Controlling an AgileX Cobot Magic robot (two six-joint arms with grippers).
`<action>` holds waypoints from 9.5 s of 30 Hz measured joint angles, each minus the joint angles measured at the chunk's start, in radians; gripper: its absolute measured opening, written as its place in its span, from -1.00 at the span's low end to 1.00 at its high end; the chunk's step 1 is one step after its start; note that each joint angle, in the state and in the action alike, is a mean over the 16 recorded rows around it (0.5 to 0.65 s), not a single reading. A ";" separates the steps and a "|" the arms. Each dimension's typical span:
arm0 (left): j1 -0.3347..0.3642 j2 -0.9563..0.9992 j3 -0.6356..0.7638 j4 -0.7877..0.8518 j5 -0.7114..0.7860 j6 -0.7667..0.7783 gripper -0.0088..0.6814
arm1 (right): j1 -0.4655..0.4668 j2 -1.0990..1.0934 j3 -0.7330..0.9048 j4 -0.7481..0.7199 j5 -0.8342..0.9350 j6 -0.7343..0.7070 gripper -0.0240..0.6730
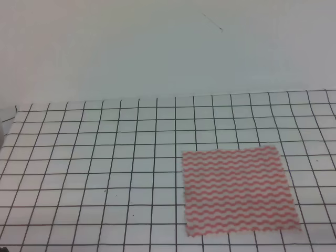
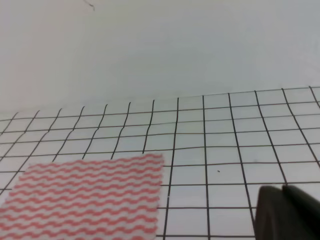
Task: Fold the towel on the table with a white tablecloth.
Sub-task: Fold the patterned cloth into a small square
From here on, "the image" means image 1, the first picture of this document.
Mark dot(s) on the pink wavy striped towel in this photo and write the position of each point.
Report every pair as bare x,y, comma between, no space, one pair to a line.
234,191

